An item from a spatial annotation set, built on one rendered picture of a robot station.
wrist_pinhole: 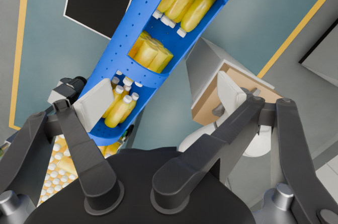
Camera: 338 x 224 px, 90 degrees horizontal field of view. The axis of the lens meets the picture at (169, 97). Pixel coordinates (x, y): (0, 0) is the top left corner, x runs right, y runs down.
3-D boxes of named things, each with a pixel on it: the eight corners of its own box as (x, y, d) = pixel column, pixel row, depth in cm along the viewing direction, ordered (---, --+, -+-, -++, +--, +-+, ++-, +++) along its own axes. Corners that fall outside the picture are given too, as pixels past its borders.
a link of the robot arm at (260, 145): (265, 118, 78) (292, 153, 58) (228, 135, 83) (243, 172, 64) (249, 91, 73) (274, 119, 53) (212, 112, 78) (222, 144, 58)
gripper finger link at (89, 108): (89, 133, 15) (82, 133, 15) (114, 99, 22) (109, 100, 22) (80, 103, 14) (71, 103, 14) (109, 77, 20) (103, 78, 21)
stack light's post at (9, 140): (93, 77, 197) (11, 143, 99) (92, 80, 199) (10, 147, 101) (90, 75, 196) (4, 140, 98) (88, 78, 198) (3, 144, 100)
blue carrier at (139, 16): (221, -10, 75) (253, -12, 51) (124, 119, 109) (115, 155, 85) (170, -63, 65) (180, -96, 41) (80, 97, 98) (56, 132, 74)
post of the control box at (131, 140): (148, 97, 206) (127, 162, 117) (146, 99, 208) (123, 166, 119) (145, 95, 205) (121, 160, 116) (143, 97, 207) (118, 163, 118)
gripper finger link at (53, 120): (69, 138, 14) (33, 140, 14) (96, 108, 18) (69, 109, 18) (63, 122, 13) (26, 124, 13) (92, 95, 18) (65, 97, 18)
